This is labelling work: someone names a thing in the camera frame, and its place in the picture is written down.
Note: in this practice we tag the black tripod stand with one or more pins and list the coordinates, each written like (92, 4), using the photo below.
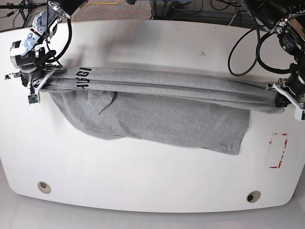
(24, 9)

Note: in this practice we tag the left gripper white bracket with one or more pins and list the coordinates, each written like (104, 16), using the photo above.
(294, 86)

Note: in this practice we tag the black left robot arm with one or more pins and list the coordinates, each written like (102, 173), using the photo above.
(285, 19)

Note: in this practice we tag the red tape rectangle marking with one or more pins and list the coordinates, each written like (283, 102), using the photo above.
(276, 150)

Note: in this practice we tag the table cable grommet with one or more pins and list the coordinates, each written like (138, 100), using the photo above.
(44, 187)
(253, 196)

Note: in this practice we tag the left table cable grommet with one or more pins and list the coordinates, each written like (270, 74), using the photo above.
(44, 187)

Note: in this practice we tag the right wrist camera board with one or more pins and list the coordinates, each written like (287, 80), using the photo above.
(33, 98)

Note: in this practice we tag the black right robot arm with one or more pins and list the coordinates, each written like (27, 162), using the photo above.
(32, 56)

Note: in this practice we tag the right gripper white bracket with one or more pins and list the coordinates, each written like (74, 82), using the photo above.
(32, 80)

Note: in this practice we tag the right table cable grommet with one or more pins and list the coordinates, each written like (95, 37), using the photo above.
(253, 196)

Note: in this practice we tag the grey T-shirt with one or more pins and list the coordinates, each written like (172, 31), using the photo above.
(179, 109)

